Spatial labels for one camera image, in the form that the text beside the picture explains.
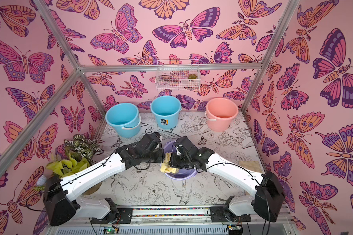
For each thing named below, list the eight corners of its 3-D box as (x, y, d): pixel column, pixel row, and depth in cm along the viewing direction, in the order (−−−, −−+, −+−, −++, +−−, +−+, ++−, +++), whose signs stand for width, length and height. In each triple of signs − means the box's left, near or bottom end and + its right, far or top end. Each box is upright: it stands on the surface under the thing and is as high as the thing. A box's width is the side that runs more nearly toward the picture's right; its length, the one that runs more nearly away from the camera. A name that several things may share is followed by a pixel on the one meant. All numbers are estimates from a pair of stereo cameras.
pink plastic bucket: (205, 135, 108) (209, 118, 94) (202, 114, 121) (205, 97, 108) (234, 135, 108) (241, 118, 94) (228, 114, 121) (234, 97, 107)
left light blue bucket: (110, 142, 105) (99, 126, 91) (118, 120, 119) (110, 103, 104) (140, 142, 105) (133, 126, 90) (145, 120, 118) (139, 102, 104)
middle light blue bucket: (147, 124, 115) (142, 107, 101) (163, 108, 127) (161, 91, 112) (171, 137, 107) (170, 120, 93) (186, 119, 119) (186, 101, 104)
